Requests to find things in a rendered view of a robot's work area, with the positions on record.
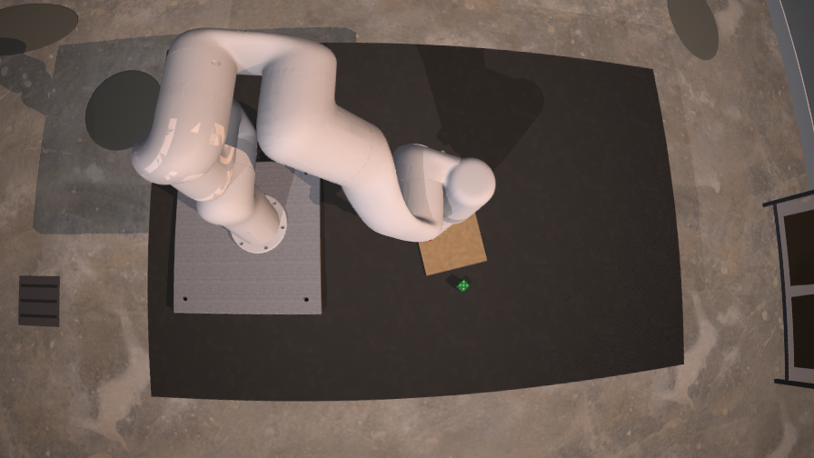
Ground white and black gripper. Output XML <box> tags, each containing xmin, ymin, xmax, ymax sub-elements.
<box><xmin>439</xmin><ymin>220</ymin><xmax>458</xmax><ymax>235</ymax></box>

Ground tan square mat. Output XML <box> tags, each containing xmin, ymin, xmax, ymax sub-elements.
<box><xmin>418</xmin><ymin>213</ymin><xmax>487</xmax><ymax>275</ymax></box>

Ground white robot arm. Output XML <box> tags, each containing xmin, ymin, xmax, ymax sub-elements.
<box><xmin>131</xmin><ymin>28</ymin><xmax>496</xmax><ymax>254</ymax></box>

